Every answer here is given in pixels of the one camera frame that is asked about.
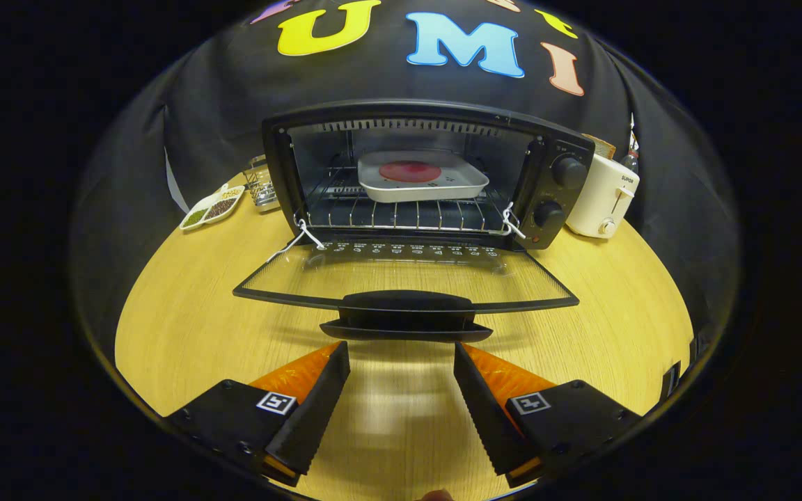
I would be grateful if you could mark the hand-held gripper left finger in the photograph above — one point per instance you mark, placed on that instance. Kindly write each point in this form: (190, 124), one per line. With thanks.
(314, 417)

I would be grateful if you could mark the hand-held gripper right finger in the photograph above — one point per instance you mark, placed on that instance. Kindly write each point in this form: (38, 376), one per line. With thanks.
(488, 417)

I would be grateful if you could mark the white square food tray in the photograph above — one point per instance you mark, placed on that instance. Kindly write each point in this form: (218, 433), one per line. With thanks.
(436, 189)

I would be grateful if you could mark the black toaster oven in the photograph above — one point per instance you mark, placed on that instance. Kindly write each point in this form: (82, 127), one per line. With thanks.
(561, 191)

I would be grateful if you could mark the pink round ham slice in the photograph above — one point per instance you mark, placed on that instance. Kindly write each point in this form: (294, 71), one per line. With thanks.
(408, 172)

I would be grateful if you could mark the white pop-up toaster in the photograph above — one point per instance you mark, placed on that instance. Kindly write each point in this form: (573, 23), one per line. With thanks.
(599, 198)

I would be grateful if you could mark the white divided seed dish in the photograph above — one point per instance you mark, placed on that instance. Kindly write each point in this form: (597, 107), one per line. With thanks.
(209, 209)

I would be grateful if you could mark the clear plastic bottle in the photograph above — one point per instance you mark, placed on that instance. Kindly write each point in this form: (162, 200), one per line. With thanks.
(629, 161)

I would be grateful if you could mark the bread slice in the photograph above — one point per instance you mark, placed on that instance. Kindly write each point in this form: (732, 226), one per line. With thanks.
(603, 147)

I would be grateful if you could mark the black backdrop cloth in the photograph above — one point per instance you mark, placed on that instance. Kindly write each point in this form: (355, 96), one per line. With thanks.
(199, 104)

